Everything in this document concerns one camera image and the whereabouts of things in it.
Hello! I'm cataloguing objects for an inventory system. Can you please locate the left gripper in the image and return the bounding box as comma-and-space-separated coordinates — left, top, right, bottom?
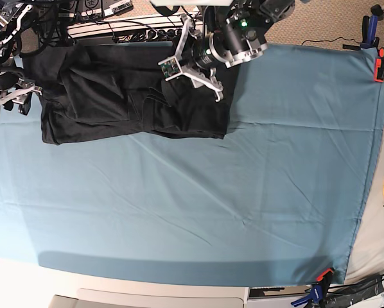
161, 14, 224, 108

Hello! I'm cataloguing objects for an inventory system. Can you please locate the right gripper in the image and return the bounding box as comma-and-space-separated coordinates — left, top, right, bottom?
0, 72, 42, 116

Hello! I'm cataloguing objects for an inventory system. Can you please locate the black T-shirt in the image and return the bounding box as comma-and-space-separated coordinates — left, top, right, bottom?
22, 44, 239, 145

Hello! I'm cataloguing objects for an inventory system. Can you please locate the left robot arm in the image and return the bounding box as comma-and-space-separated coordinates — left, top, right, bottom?
158, 1, 295, 102

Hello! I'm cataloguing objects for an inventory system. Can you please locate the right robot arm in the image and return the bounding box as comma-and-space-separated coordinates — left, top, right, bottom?
0, 1, 42, 116

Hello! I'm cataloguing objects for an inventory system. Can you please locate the white power strip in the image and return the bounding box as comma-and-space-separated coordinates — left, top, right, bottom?
67, 18, 182, 39

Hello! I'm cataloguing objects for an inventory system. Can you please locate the blue table cloth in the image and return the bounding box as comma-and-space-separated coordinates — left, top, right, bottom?
0, 45, 384, 287

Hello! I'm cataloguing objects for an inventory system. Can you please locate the blue clamp top right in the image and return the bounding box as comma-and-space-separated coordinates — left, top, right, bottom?
360, 4, 383, 49

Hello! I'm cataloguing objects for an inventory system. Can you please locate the orange black clamp top right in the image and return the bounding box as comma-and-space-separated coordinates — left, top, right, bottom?
374, 47, 384, 83

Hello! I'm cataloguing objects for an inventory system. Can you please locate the orange blue clamp bottom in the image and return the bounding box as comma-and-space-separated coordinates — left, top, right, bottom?
291, 268, 335, 308

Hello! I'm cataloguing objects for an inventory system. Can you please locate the black plastic bag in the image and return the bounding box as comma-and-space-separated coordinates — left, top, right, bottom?
324, 273, 384, 307

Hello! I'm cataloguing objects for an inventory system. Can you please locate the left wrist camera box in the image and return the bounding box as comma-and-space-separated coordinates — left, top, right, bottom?
158, 56, 182, 81

